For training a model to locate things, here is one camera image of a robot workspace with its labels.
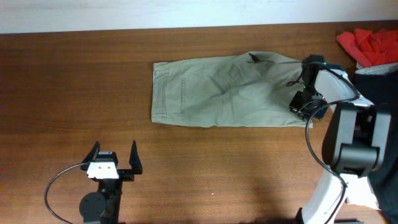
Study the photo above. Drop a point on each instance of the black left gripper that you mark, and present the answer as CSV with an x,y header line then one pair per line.
x,y
125,172

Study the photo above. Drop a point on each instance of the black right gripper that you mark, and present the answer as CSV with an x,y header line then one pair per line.
x,y
308,73

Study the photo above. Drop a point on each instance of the khaki green shorts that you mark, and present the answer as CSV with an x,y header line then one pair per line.
x,y
248,90

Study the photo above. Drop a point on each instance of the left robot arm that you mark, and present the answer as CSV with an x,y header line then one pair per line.
x,y
103,205

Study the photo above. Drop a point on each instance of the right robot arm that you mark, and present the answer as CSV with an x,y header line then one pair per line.
x,y
354,144

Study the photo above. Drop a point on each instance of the red cloth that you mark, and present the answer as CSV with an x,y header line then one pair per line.
x,y
370,48

